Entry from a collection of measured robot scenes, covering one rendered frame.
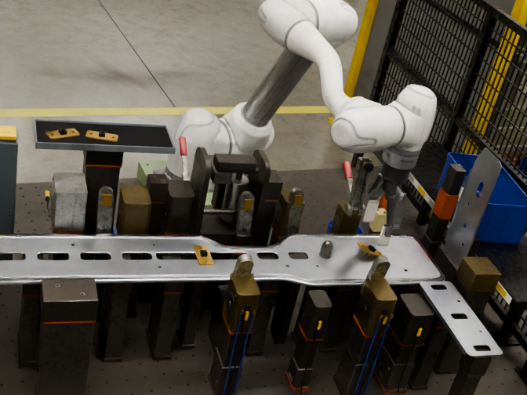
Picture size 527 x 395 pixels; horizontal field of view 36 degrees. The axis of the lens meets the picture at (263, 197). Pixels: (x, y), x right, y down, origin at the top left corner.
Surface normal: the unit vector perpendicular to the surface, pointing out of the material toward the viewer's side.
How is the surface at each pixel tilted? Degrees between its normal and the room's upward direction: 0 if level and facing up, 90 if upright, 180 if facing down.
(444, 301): 0
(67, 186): 0
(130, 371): 0
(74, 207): 90
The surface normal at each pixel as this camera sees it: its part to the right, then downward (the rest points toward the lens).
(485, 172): -0.95, -0.02
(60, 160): 0.19, -0.84
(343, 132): -0.71, 0.26
